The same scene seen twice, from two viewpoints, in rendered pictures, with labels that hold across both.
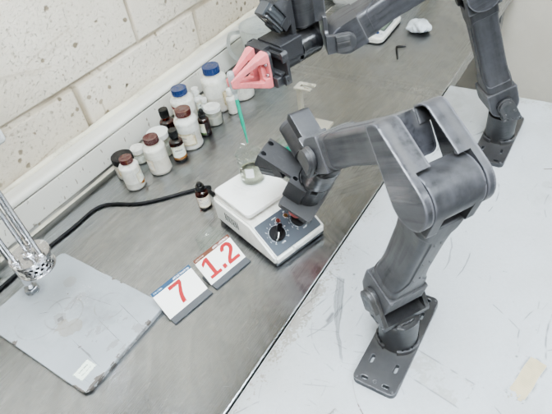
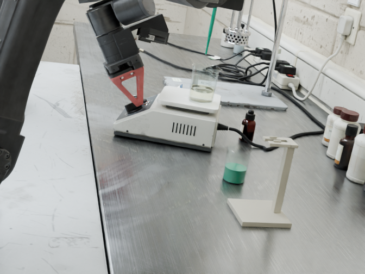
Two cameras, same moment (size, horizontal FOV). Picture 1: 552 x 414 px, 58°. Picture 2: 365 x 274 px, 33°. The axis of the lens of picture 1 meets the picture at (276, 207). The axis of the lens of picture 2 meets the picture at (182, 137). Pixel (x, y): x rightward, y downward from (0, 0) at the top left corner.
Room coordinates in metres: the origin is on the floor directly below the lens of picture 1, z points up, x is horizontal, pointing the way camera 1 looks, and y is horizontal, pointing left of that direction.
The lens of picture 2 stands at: (1.51, -0.92, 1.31)
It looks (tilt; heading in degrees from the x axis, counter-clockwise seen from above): 19 degrees down; 127
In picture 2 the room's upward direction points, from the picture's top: 9 degrees clockwise
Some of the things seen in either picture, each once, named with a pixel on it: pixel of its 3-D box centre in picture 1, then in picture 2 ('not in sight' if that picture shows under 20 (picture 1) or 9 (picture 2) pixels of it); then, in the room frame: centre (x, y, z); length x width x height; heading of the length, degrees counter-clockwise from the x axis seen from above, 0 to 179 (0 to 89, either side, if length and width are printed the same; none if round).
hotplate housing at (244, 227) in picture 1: (264, 210); (174, 117); (0.76, 0.03, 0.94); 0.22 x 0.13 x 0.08; 34
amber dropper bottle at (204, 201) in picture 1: (201, 194); (248, 124); (0.86, 0.16, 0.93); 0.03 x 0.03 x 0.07
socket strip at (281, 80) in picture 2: not in sight; (269, 66); (0.51, 0.79, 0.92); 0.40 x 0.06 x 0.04; 141
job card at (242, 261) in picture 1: (222, 261); not in sight; (0.66, 0.12, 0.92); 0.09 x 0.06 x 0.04; 129
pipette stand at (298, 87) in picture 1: (310, 108); (265, 177); (1.08, -0.13, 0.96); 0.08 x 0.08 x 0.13; 53
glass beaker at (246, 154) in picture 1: (250, 164); (204, 83); (0.82, 0.04, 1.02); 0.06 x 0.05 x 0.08; 19
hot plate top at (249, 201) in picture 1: (252, 190); (190, 98); (0.78, 0.04, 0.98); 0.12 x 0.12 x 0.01; 34
